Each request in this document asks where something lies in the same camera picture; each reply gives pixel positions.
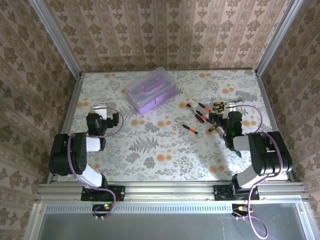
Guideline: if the grey metal plate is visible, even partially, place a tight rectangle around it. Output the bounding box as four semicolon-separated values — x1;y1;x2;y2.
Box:
23;201;316;240

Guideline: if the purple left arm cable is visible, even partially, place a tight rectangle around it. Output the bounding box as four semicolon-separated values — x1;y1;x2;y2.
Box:
66;106;125;221

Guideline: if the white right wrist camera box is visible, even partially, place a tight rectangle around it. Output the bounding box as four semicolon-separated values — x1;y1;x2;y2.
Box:
223;103;237;116

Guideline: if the aluminium left side rail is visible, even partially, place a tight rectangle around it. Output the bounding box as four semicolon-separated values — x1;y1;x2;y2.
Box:
46;71;84;184

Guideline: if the aluminium right side rail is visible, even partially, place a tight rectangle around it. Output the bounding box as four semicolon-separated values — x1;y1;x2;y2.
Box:
254;69;296;183

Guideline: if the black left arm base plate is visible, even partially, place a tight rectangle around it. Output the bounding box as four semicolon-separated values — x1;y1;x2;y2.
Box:
81;185;126;202

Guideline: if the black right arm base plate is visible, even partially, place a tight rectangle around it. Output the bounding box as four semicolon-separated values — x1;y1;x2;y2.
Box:
213;184;260;201

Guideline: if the aluminium left corner post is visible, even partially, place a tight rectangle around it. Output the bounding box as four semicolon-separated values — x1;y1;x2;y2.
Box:
27;0;83;76

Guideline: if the aluminium corner post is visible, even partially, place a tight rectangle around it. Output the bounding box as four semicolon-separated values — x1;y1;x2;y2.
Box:
27;0;83;76
255;0;306;76

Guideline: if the aluminium front frame rail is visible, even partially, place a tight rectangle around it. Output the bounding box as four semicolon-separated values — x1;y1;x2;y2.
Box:
34;181;308;203

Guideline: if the aluminium right corner post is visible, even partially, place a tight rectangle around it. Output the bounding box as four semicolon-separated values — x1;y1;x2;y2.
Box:
255;0;306;76

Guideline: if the slotted grey cable duct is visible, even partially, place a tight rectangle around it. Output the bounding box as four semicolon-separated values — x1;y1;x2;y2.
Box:
43;202;234;214

